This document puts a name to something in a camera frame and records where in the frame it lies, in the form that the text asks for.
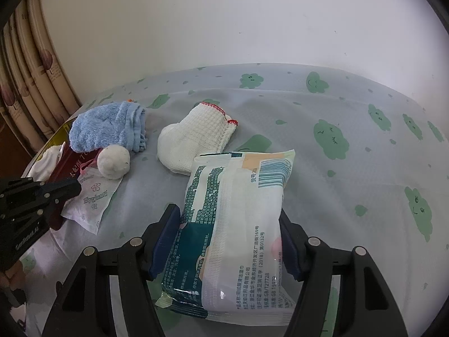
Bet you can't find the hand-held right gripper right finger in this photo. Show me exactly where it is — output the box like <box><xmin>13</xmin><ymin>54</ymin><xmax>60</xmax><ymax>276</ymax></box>
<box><xmin>279</xmin><ymin>210</ymin><xmax>409</xmax><ymax>337</ymax></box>

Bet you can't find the green cloud print tablecloth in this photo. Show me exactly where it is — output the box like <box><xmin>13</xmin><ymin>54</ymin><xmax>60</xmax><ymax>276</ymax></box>
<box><xmin>21</xmin><ymin>64</ymin><xmax>446</xmax><ymax>337</ymax></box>

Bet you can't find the white pompom ball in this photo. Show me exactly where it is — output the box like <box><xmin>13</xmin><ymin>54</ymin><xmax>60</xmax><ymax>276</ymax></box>
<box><xmin>97</xmin><ymin>145</ymin><xmax>131</xmax><ymax>180</ymax></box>

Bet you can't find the red and gold tin box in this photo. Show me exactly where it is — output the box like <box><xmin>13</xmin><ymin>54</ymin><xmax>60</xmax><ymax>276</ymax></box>
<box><xmin>28</xmin><ymin>121</ymin><xmax>100</xmax><ymax>230</ymax></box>

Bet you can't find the white floral pad packet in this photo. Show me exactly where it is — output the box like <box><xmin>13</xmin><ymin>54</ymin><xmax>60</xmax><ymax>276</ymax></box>
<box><xmin>61</xmin><ymin>167</ymin><xmax>124</xmax><ymax>236</ymax></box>

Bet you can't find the blue fluffy towel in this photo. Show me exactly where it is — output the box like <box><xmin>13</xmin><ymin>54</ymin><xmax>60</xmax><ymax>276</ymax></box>
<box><xmin>69</xmin><ymin>101</ymin><xmax>148</xmax><ymax>154</ymax></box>

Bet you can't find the person's left hand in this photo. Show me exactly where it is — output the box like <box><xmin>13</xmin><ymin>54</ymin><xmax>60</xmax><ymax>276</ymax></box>
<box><xmin>0</xmin><ymin>268</ymin><xmax>25</xmax><ymax>290</ymax></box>

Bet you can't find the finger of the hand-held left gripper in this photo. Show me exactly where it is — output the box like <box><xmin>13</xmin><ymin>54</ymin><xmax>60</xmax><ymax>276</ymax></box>
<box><xmin>31</xmin><ymin>178</ymin><xmax>82</xmax><ymax>215</ymax></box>
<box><xmin>0</xmin><ymin>178</ymin><xmax>44</xmax><ymax>201</ymax></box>

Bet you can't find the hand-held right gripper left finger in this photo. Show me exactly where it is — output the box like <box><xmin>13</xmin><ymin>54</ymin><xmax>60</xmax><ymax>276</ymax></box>
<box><xmin>42</xmin><ymin>204</ymin><xmax>181</xmax><ymax>337</ymax></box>

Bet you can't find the beige patterned curtain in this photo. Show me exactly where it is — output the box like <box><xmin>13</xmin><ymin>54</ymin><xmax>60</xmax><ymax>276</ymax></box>
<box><xmin>0</xmin><ymin>0</ymin><xmax>81</xmax><ymax>169</ymax></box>

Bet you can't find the white waffle knit sock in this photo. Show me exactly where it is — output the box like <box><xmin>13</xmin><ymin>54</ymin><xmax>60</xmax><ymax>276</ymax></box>
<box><xmin>157</xmin><ymin>101</ymin><xmax>239</xmax><ymax>175</ymax></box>

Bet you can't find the wet wipes packet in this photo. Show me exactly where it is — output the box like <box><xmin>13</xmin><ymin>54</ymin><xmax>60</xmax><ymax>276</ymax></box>
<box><xmin>156</xmin><ymin>149</ymin><xmax>299</xmax><ymax>325</ymax></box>

